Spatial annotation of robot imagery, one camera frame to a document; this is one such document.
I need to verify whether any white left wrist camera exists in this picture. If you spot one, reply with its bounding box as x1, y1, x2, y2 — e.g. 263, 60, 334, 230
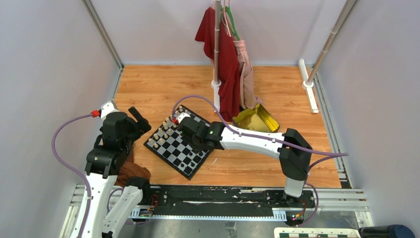
100, 100, 119, 120

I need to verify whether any yellow metal tin tray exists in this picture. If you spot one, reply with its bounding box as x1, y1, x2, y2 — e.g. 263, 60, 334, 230
232, 103, 280, 133

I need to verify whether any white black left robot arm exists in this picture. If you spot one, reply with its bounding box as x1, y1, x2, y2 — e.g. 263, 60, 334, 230
71, 103, 152, 238

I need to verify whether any green white chessboard box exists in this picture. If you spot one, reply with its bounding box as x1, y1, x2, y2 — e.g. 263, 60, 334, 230
273, 227, 361, 238

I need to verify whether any green clothes hanger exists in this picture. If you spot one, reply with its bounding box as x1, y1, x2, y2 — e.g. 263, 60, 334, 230
222, 6, 241, 41

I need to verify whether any silver right rack pole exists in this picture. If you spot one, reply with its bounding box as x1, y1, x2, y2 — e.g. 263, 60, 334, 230
306, 0, 359, 85

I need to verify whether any brown crumpled cloth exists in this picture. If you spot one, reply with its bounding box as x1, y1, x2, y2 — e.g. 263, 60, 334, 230
114, 146, 151, 187

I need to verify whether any white right rack foot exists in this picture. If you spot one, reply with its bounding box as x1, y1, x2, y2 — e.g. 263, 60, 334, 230
298, 59, 319, 114

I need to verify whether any pink hanging garment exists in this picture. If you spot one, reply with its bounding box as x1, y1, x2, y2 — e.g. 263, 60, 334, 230
220, 3, 263, 110

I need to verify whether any white centre rack foot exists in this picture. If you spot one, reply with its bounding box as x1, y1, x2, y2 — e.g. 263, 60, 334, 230
211, 80, 221, 112

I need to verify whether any cream chess pieces row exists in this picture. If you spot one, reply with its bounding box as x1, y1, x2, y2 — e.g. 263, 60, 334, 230
147, 115, 180, 149

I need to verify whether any white rack foot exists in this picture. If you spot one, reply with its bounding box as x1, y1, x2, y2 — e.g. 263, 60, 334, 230
211, 80, 221, 112
298, 59, 319, 114

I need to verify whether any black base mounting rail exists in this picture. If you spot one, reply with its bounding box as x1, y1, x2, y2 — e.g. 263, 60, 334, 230
139, 185, 316, 218

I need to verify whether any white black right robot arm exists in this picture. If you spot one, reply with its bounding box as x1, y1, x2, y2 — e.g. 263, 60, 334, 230
174, 113, 312, 207

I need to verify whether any black white chessboard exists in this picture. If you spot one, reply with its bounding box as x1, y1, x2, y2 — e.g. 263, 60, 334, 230
143, 105, 214, 181

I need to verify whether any dark blue cylinder object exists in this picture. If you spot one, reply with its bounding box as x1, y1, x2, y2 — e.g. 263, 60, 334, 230
359, 224, 416, 238

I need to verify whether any silver rack pole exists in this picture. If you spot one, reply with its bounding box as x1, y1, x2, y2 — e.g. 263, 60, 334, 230
213, 0, 221, 86
306, 0, 359, 85

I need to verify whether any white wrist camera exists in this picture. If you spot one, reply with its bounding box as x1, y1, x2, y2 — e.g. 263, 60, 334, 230
100, 100, 119, 120
176, 113, 191, 122

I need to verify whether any dark red hanging shirt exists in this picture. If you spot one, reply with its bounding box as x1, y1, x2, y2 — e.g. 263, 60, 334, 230
195, 7, 240, 122

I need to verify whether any black pieces set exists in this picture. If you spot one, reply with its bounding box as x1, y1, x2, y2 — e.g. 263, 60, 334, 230
174, 152, 203, 175

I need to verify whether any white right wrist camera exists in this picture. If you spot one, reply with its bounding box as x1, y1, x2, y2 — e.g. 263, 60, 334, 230
176, 113, 191, 122

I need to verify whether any silver centre rack pole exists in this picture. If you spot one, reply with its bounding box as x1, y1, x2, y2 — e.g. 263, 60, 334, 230
213, 0, 221, 86

